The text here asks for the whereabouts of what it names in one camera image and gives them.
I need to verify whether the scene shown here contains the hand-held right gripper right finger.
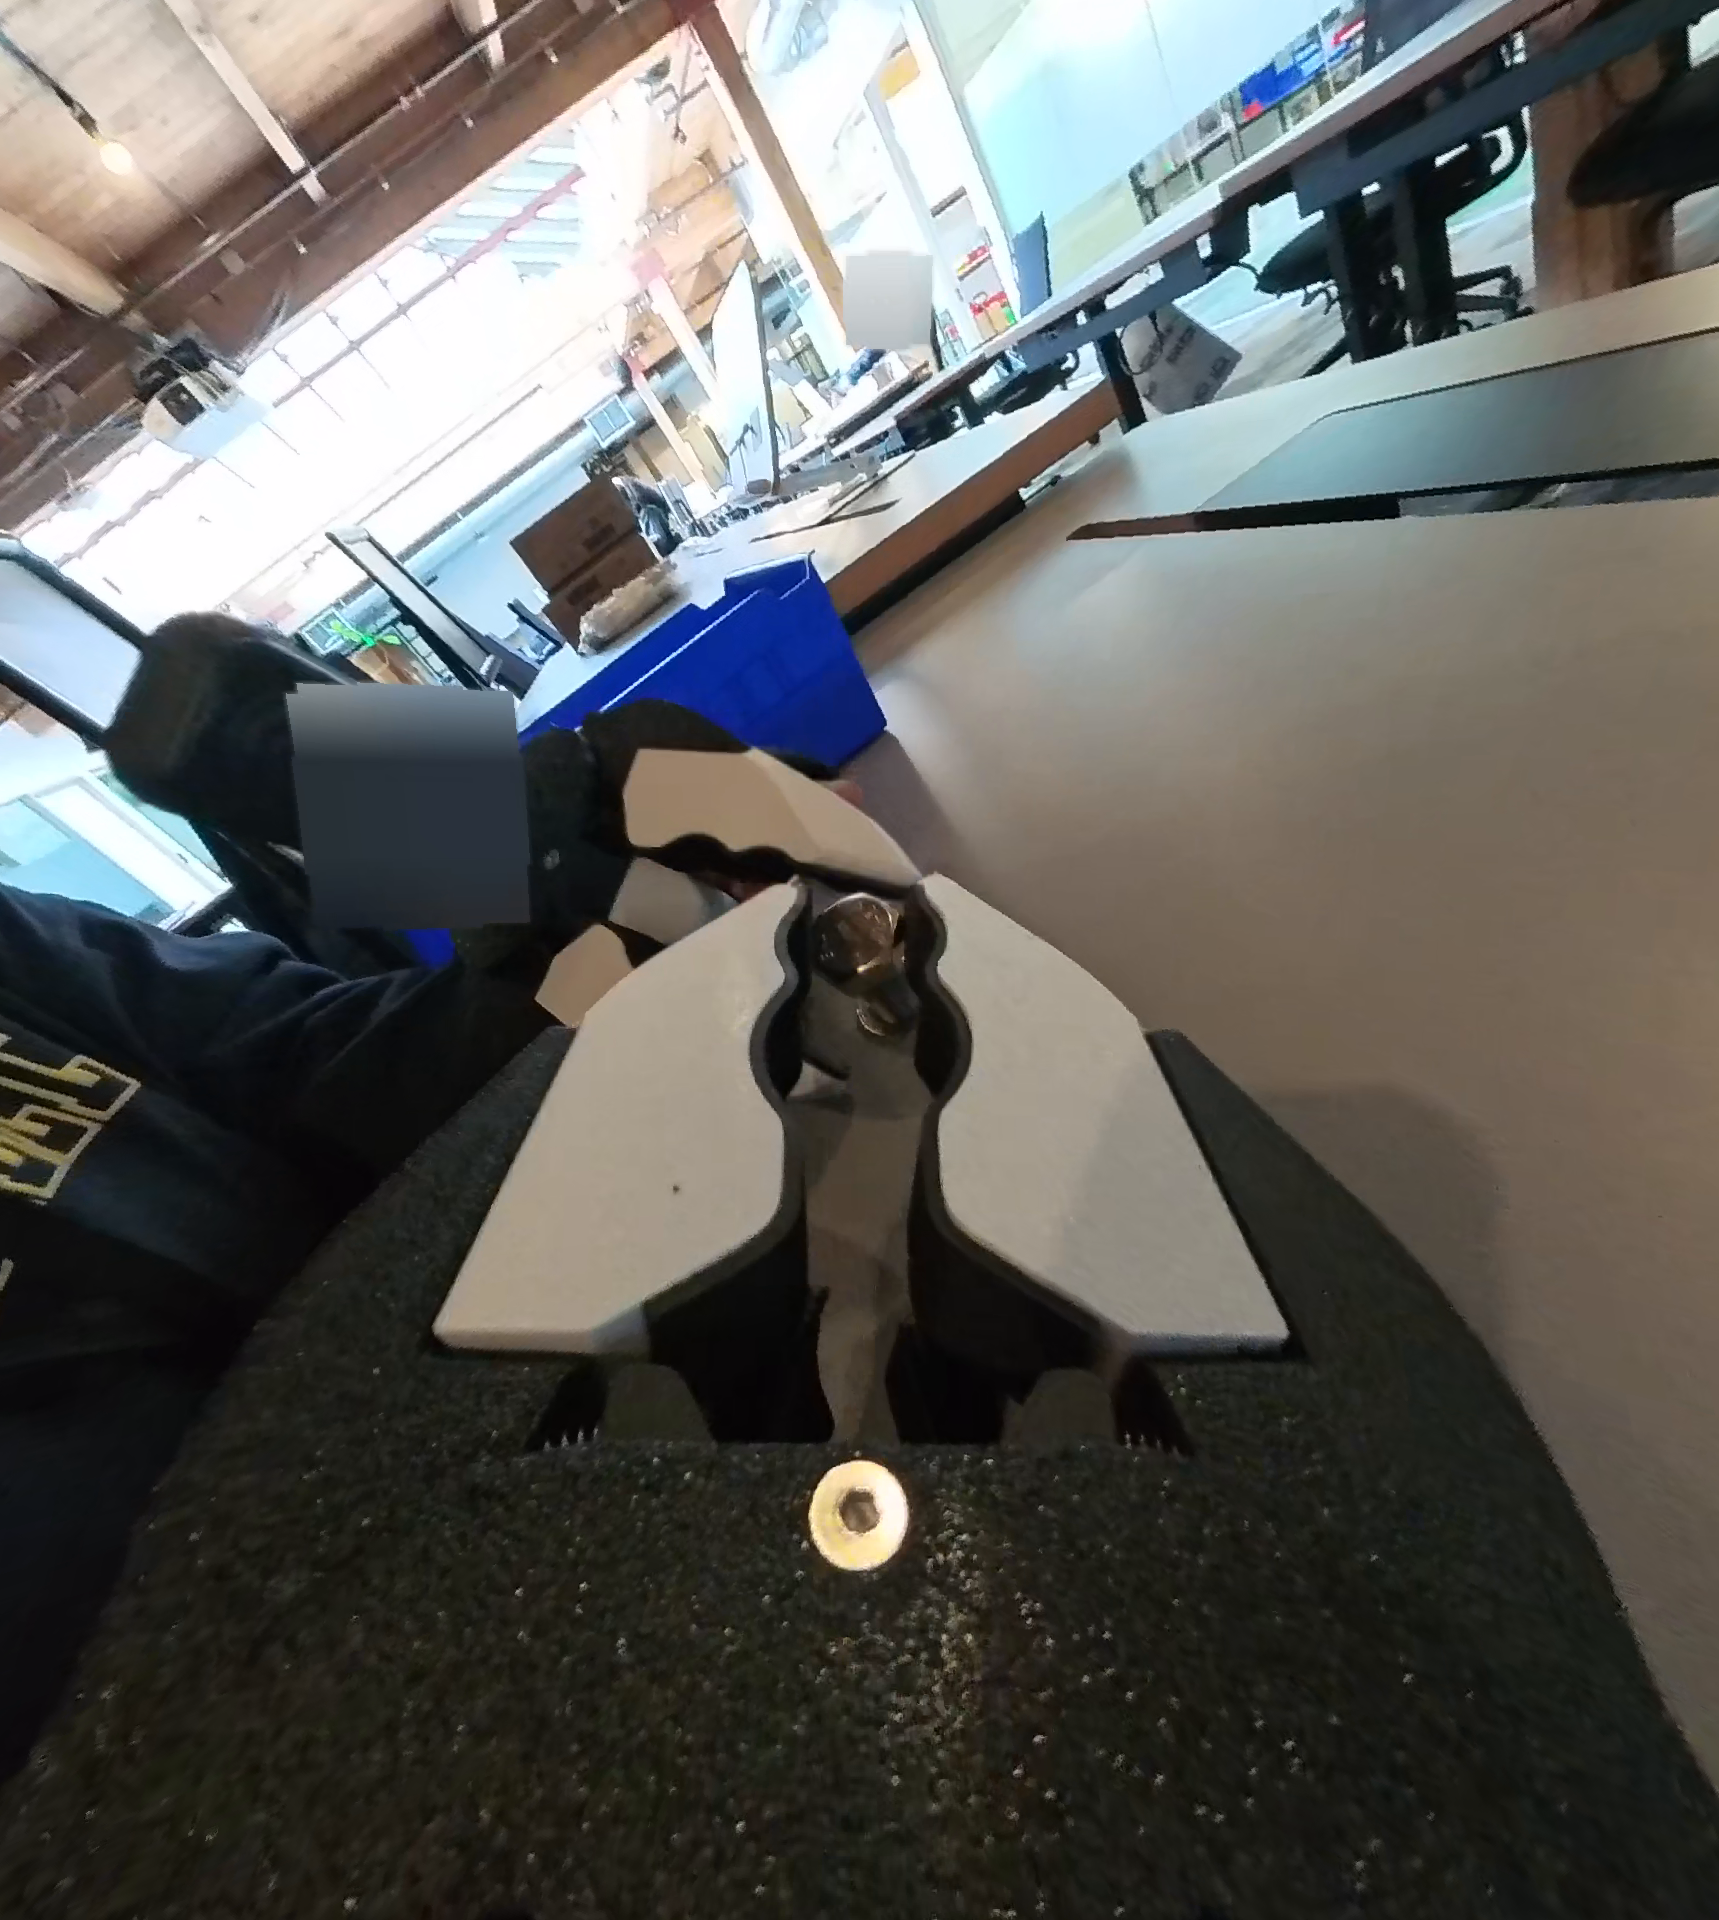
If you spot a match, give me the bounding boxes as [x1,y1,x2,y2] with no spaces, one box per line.
[914,874,1292,1360]

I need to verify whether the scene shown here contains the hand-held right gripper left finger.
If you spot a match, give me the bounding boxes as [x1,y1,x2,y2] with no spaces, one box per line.
[432,882,812,1355]

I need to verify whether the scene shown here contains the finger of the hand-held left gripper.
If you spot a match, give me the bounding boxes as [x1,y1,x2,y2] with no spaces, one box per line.
[620,744,926,889]
[536,865,760,1029]

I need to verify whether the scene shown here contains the blue plastic bin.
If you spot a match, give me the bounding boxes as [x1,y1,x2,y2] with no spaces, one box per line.
[522,557,892,773]

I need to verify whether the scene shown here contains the steel hex bolt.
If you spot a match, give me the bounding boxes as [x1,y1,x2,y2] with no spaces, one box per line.
[806,891,928,1043]

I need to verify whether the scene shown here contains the person's left forearm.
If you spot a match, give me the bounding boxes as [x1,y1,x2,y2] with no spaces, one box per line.
[0,836,562,1188]

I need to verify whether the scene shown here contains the cardboard box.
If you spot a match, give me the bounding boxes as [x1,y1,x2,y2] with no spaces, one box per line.
[542,540,674,639]
[512,475,658,587]

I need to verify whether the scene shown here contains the dark computer monitor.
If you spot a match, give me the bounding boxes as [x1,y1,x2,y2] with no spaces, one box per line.
[326,527,502,696]

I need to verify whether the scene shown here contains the white desk wood edge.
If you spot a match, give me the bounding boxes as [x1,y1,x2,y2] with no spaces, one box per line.
[672,374,1124,631]

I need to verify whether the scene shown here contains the upright white panel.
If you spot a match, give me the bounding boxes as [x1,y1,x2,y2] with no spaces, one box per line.
[710,261,786,498]

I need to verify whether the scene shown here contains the white ceiling projector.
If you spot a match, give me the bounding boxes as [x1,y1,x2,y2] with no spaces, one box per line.
[133,342,276,451]

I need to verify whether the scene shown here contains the white screen computer monitor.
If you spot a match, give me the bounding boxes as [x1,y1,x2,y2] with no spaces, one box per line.
[0,516,149,747]

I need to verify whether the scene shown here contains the white desk black legs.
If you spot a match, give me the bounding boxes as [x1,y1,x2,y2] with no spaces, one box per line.
[934,0,1582,437]

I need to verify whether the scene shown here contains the black office chair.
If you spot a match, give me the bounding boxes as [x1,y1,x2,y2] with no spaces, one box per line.
[1256,116,1528,362]
[1568,14,1719,212]

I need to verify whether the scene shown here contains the wooden post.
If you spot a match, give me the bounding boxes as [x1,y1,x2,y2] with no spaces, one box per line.
[1526,29,1678,302]

